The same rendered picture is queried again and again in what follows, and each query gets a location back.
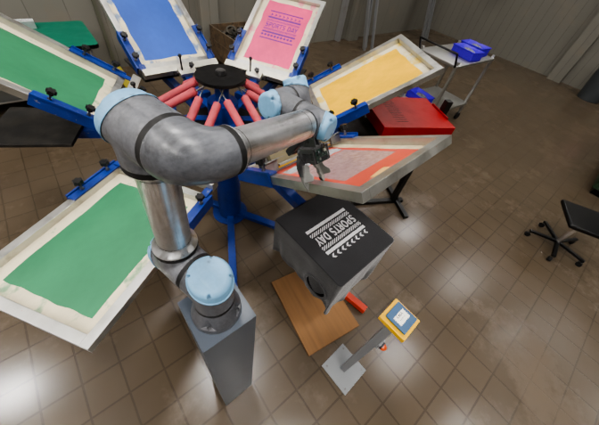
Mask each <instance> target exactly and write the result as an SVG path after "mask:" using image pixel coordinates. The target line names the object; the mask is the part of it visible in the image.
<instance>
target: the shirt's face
mask: <svg viewBox="0 0 599 425"><path fill-rule="evenodd" d="M340 208H344V209H346V210H347V211H348V212H349V213H350V215H352V216H353V217H354V218H355V219H356V220H358V221H359V222H360V223H361V224H362V225H364V226H365V227H366V228H367V229H368V230H369V231H370V232H369V233H368V234H366V235H365V236H364V237H362V238H361V239H360V240H359V241H357V242H356V243H354V244H353V245H352V246H351V247H349V248H348V249H347V250H345V251H344V252H343V253H341V254H340V255H339V256H338V257H336V258H335V259H334V260H332V259H331V258H330V257H329V256H328V255H327V254H326V253H325V252H324V251H323V250H322V249H321V248H320V247H319V246H318V245H317V244H316V243H315V242H314V241H313V240H312V239H311V238H310V237H309V236H308V235H307V234H306V233H305V231H306V230H308V229H309V228H311V227H312V226H314V225H316V224H317V223H319V222H321V221H322V220H324V219H325V218H327V217H328V216H329V215H331V214H332V213H334V212H335V211H337V210H339V209H340ZM277 220H278V221H279V222H280V224H281V225H282V226H283V227H284V228H285V229H286V230H287V231H288V232H289V233H290V234H291V235H292V236H293V237H294V238H295V239H296V240H297V241H298V242H299V243H300V244H301V245H302V247H303V248H304V249H305V250H306V251H307V252H308V253H309V254H310V255H311V256H312V257H313V258H314V259H315V260H316V261H317V262H318V263H319V264H320V265H321V266H322V267H323V268H324V270H325V271H326V272H327V273H328V274H329V275H330V276H331V277H332V278H333V279H334V280H335V281H336V282H337V283H338V284H340V285H342V284H343V283H344V282H346V281H347V280H348V279H349V278H350V277H351V276H353V275H354V274H355V273H356V272H357V271H358V270H360V269H361V268H362V267H363V266H364V265H365V264H367V263H368V262H369V261H370V260H371V259H372V258H373V257H375V256H376V255H377V254H378V253H379V252H380V251H382V250H383V249H384V248H385V247H386V246H387V245H389V244H390V243H391V242H392V241H393V238H392V237H391V236H389V235H388V234H387V233H386V232H384V231H383V230H382V229H381V228H380V227H379V226H378V225H377V224H376V223H375V222H373V221H372V220H371V219H370V218H369V217H367V216H366V215H365V214H364V213H362V212H361V211H360V210H359V209H358V208H356V207H355V206H354V205H353V204H351V203H350V202H349V201H348V200H341V199H336V198H333V197H328V196H323V195H320V194H318V195H317V196H315V197H314V198H312V199H310V200H308V201H306V202H304V203H302V204H301V205H299V206H298V207H296V208H294V209H292V210H290V211H289V212H287V213H285V214H283V215H282V216H280V217H278V218H277Z"/></svg>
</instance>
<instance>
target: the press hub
mask: <svg viewBox="0 0 599 425"><path fill-rule="evenodd" d="M194 77H195V79H196V81H197V82H198V83H200V84H201V85H203V86H206V87H210V88H214V89H215V94H213V95H211V96H209V97H208V99H207V105H208V108H207V107H206V106H205V107H203V108H201V109H200V110H199V112H198V114H197V115H209V112H210V109H211V107H212V104H213V102H218V99H219V97H220V95H221V92H220V90H219V89H221V91H222V90H223V89H225V90H224V92H223V95H224V96H225V98H226V99H229V100H231V101H232V103H233V105H234V107H235V108H236V110H237V112H238V114H239V115H240V116H250V114H249V112H248V111H246V110H245V109H243V108H240V109H239V110H238V100H237V99H236V98H235V97H234V96H232V95H230V94H229V89H233V88H236V87H239V86H242V85H243V84H244V83H245V82H246V75H245V73H244V72H243V71H242V70H240V69H238V68H236V67H234V66H230V65H225V64H210V65H205V66H202V67H199V68H198V69H197V70H196V71H195V72H194ZM223 95H222V96H221V98H220V101H219V103H220V104H221V109H220V111H219V113H218V115H217V119H216V122H215V124H216V125H228V126H230V125H232V124H234V122H233V120H232V118H231V116H230V115H229V113H228V111H227V109H226V107H225V105H224V101H225V98H224V97H223ZM194 122H197V123H199V124H202V125H204V124H205V122H206V120H195V121H194ZM217 185H218V187H217V198H218V206H219V209H218V208H213V216H214V218H215V219H216V220H217V221H218V222H219V223H222V224H225V225H227V216H229V217H230V216H234V223H235V224H237V223H239V222H241V221H242V220H243V219H244V218H242V217H238V213H239V212H240V210H241V209H242V210H245V211H247V208H246V206H245V204H244V203H243V202H241V189H240V181H239V178H238V176H235V177H232V178H230V179H227V180H225V181H221V182H217Z"/></svg>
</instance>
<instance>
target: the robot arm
mask: <svg viewBox="0 0 599 425"><path fill-rule="evenodd" d="M258 109H259V112H260V113H261V115H262V116H263V117H264V118H265V119H262V120H260V121H256V122H252V123H249V124H246V125H242V126H238V127H231V126H228V125H219V126H215V127H209V126H205V125H202V124H199V123H197V122H194V121H192V120H190V119H189V118H188V117H186V116H184V115H183V114H181V113H180V112H178V111H176V110H174V109H173V108H171V107H169V106H168V105H167V104H166V103H164V102H162V101H161V100H160V99H159V98H158V97H156V96H155V95H153V94H148V93H146V92H145V91H143V90H140V89H136V88H122V89H119V90H116V91H114V92H112V93H110V94H108V95H106V96H105V97H104V98H103V99H102V101H101V103H100V104H99V106H97V108H96V110H95V113H94V126H95V129H96V131H97V132H98V134H99V135H100V137H101V138H102V139H103V140H104V141H105V142H107V143H109V144H110V145H111V146H112V148H113V150H114V151H115V154H116V157H117V159H118V162H119V165H120V168H121V170H122V172H123V173H124V174H125V175H126V176H128V177H130V178H132V179H134V180H135V183H136V186H137V189H138V191H139V194H140V197H141V200H142V203H143V205H144V209H145V212H146V215H147V217H148V220H149V223H150V225H151V228H152V232H153V235H154V237H153V239H152V240H151V242H150V244H151V245H150V246H149V247H148V250H147V255H148V258H149V259H150V261H151V262H152V264H153V265H154V266H155V267H156V268H157V269H159V270H160V271H162V272H163V273H164V274H165V275H166V276H167V277H168V278H169V279H170V280H171V281H172V282H173V283H174V284H175V285H176V286H177V287H178V288H179V289H180V290H181V291H182V292H183V293H184V294H185V295H186V296H187V297H188V298H189V299H190V300H191V301H192V302H193V303H192V306H191V317H192V320H193V323H194V325H195V326H196V328H197V329H198V330H200V331H202V332H204V333H206V334H219V333H222V332H225V331H228V330H229V329H230V328H232V327H233V326H234V325H235V323H236V322H237V320H238V318H239V316H240V314H241V310H242V303H241V299H240V296H239V294H238V293H237V291H236V290H235V289H234V274H233V271H232V269H231V267H230V265H228V264H227V262H226V261H225V260H224V259H222V258H220V257H215V256H213V257H212V256H210V255H209V254H208V253H207V252H206V251H204V250H203V249H202V248H201V247H200V246H199V242H198V237H197V234H196V232H195V231H194V230H193V229H192V228H190V225H189V221H188V216H187V212H186V206H185V198H184V193H183V188H182V185H186V186H194V185H205V184H214V183H217V182H221V181H225V180H227V179H230V178H232V177H235V176H238V175H239V174H241V173H242V172H244V171H245V169H246V167H247V166H248V165H249V164H251V163H253V162H255V161H258V160H260V159H264V158H265V157H267V156H270V155H272V154H274V153H277V152H279V151H282V150H284V149H286V148H288V149H287V150H286V153H287V154H288V156H291V155H293V154H296V153H298V156H297V163H296V166H297V170H298V173H299V177H300V179H301V182H302V183H303V185H304V186H305V188H306V189H307V191H309V184H308V183H311V182H313V181H314V176H313V175H312V174H311V173H310V171H309V165H305V164H308V163H309V164H311V165H313V166H314V168H316V172H317V173H318V175H319V179H320V180H322V181H324V174H327V173H330V172H331V170H330V169H329V168H328V167H327V166H325V165H324V163H323V161H325V160H327V159H329V158H330V152H329V148H328V143H323V142H325V141H327V140H329V139H330V138H331V136H332V135H333V133H334V131H335V128H336V127H337V118H336V117H335V116H334V115H333V114H331V113H330V112H328V110H323V109H321V108H319V107H317V106H315V105H314V104H312V101H311V97H310V92H309V86H308V82H307V78H306V76H304V75H299V76H296V77H292V78H286V79H284V80H283V87H279V88H276V89H270V90H268V91H266V92H264V93H262V94H261V95H260V97H259V99H258ZM320 141H323V142H321V143H320ZM326 147H327V148H326ZM327 151H328V152H327Z"/></svg>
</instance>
